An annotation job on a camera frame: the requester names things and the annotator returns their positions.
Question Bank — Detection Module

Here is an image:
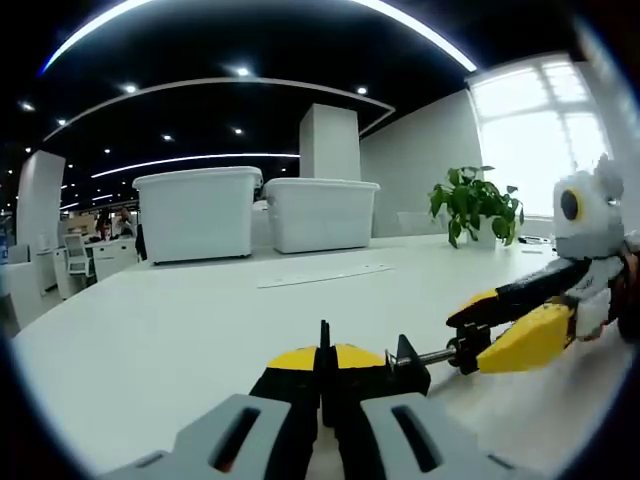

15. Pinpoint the wide white storage box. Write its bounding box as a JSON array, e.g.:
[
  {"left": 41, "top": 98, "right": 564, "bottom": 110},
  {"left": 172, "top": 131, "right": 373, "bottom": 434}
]
[{"left": 263, "top": 178, "right": 381, "bottom": 255}]

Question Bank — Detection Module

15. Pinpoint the potted green plant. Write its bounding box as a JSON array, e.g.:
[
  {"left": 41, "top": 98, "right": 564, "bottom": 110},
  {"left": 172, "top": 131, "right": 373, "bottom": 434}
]
[{"left": 427, "top": 165, "right": 526, "bottom": 250}]

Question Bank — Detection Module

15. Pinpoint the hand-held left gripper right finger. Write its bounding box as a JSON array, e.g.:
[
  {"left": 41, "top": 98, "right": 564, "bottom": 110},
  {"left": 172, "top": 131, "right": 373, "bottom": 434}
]
[{"left": 332, "top": 343, "right": 541, "bottom": 480}]

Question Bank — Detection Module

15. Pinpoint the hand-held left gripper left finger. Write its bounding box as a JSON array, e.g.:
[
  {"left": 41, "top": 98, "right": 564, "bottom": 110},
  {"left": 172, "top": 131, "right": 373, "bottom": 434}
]
[{"left": 99, "top": 344, "right": 321, "bottom": 480}]

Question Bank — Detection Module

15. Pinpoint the white desk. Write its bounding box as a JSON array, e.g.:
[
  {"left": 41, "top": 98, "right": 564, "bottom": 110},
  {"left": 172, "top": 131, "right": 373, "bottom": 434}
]
[{"left": 9, "top": 232, "right": 636, "bottom": 476}]

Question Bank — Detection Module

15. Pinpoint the white mesh office chair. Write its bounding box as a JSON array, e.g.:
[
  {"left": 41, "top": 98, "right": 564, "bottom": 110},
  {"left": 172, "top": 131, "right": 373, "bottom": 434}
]
[{"left": 63, "top": 233, "right": 97, "bottom": 277}]

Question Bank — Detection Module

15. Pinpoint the tall white storage box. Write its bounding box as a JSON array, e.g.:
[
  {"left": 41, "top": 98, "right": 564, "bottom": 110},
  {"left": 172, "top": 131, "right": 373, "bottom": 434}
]
[{"left": 132, "top": 166, "right": 264, "bottom": 265}]

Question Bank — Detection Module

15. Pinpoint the person's right hand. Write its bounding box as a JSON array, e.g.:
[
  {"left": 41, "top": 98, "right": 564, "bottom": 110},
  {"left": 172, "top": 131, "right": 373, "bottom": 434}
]
[{"left": 612, "top": 237, "right": 640, "bottom": 346}]

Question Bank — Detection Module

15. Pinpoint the black clamp fixture with clip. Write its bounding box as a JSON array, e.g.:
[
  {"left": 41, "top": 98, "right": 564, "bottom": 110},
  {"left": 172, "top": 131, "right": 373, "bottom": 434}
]
[{"left": 318, "top": 318, "right": 494, "bottom": 426}]

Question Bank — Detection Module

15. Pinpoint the long curved ceiling light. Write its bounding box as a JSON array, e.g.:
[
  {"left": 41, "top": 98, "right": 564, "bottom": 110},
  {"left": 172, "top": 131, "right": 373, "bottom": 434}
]
[{"left": 41, "top": 0, "right": 480, "bottom": 76}]

